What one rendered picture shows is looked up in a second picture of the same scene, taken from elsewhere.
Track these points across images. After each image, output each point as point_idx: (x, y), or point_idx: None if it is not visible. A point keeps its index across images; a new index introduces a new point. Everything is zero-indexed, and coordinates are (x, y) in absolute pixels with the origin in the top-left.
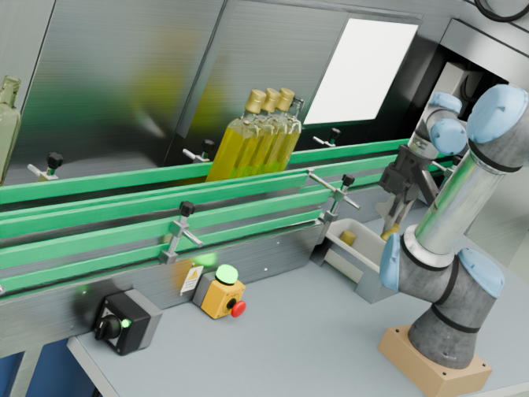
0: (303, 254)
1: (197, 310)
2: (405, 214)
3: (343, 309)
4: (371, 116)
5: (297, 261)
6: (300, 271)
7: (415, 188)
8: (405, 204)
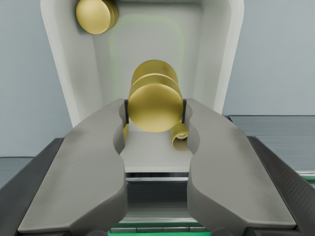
0: (263, 129)
1: None
2: (89, 130)
3: (299, 3)
4: None
5: (269, 123)
6: (247, 110)
7: None
8: (125, 197)
